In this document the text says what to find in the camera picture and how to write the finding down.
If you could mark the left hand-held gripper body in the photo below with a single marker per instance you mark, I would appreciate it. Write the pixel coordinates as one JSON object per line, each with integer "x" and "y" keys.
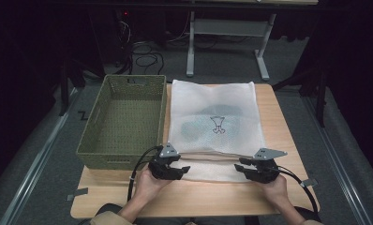
{"x": 159, "y": 168}

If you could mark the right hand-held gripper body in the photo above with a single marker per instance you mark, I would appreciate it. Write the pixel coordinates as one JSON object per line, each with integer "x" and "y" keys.
{"x": 264, "y": 172}

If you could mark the black cloth garment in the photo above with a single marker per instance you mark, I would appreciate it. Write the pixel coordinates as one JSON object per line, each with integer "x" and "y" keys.
{"x": 194, "y": 129}

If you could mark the green woven basket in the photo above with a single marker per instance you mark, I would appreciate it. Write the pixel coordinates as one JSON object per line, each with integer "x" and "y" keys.
{"x": 125, "y": 125}

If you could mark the white mesh laundry bag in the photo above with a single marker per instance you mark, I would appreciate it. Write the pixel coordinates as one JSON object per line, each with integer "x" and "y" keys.
{"x": 206, "y": 93}

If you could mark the person's right hand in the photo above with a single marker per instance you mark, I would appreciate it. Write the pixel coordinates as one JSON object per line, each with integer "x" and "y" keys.
{"x": 276, "y": 189}

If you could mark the person's left hand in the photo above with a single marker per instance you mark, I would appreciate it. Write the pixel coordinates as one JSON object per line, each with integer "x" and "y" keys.
{"x": 147, "y": 187}

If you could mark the grey tape strip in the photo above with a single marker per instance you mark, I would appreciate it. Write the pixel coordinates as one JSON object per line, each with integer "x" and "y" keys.
{"x": 309, "y": 182}
{"x": 77, "y": 193}

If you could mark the black metal stand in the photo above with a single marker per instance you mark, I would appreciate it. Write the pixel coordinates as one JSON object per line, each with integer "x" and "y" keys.
{"x": 64, "y": 87}
{"x": 321, "y": 93}

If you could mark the metal floor rail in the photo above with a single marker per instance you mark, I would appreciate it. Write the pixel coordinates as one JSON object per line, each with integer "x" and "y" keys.
{"x": 340, "y": 162}
{"x": 34, "y": 172}

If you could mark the white metal desk frame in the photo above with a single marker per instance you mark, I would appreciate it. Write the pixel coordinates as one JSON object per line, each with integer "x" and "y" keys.
{"x": 228, "y": 27}

